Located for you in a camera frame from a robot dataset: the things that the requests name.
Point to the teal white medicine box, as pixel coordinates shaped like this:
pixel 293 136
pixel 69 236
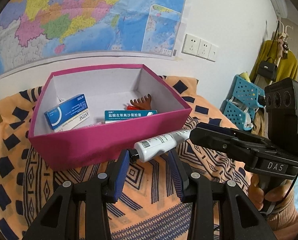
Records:
pixel 124 115

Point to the small plush toy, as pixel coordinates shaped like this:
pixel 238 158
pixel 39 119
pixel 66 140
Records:
pixel 285 47

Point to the person's right hand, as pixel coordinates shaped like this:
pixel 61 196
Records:
pixel 255 195

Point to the pink cardboard box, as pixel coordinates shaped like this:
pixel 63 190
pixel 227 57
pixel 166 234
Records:
pixel 101 147

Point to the beige tube with white cap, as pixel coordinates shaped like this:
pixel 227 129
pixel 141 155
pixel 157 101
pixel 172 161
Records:
pixel 94 125

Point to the small red plastic tool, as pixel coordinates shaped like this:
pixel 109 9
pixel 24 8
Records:
pixel 127 106

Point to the colourful wall map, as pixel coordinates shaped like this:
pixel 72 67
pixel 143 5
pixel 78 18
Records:
pixel 76 17

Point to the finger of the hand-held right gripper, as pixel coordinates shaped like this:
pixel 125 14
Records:
pixel 213 126
pixel 213 142

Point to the black handbag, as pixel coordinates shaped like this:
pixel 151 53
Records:
pixel 266 70

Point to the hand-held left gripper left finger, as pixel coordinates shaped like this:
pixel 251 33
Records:
pixel 120 177

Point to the pink white cream tube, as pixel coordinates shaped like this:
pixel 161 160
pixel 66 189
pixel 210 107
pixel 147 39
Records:
pixel 156 147

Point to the pale yellow object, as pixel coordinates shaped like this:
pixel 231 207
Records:
pixel 244 77

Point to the wooden comb massager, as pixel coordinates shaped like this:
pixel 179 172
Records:
pixel 141 103

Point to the blue white medicine box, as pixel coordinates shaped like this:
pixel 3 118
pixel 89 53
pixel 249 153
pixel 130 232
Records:
pixel 66 110

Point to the yellow coat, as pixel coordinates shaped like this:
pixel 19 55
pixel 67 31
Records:
pixel 289 65

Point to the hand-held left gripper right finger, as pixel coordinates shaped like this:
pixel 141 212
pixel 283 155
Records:
pixel 175 175

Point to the coat rack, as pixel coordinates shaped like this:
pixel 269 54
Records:
pixel 279 57

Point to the white wall socket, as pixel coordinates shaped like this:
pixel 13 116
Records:
pixel 190 44
pixel 204 48

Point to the orange patterned tablecloth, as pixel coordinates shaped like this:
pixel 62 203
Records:
pixel 144 205

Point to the white wall switch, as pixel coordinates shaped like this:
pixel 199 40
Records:
pixel 213 53

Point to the blue perforated plastic rack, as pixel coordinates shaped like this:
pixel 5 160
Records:
pixel 246 92

